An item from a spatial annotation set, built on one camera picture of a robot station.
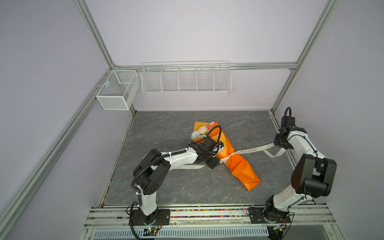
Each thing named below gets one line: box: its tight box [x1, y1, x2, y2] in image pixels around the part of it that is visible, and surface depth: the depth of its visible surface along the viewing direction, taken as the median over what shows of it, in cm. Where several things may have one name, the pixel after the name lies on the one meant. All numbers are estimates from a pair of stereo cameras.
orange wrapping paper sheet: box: [193, 122, 261, 191], surface depth 86 cm
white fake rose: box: [190, 130, 204, 140], surface depth 104 cm
